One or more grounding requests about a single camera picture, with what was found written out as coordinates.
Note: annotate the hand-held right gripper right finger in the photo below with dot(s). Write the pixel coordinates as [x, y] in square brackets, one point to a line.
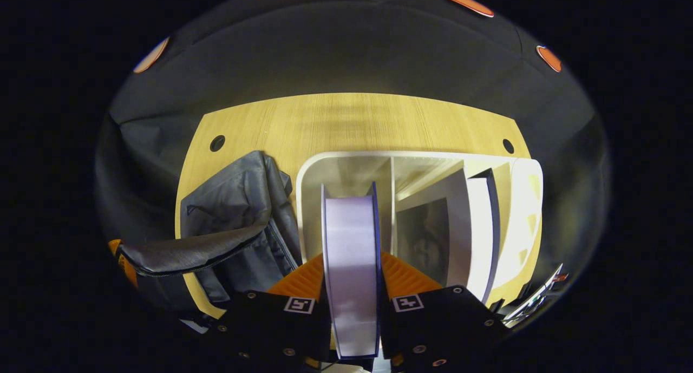
[444, 324]

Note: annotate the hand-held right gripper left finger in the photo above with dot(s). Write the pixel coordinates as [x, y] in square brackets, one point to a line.
[260, 324]

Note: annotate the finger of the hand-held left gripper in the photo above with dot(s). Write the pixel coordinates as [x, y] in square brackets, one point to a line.
[129, 273]

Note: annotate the grey book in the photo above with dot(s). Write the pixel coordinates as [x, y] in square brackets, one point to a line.
[422, 243]

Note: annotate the blue book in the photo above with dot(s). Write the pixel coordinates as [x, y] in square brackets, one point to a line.
[352, 264]

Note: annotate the grey schoolbag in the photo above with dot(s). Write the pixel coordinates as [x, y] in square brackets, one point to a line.
[233, 200]

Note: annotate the white bookshelf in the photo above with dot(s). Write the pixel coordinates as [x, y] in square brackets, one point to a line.
[346, 172]

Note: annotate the white panel with coloured marks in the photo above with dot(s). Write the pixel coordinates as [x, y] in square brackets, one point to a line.
[536, 297]

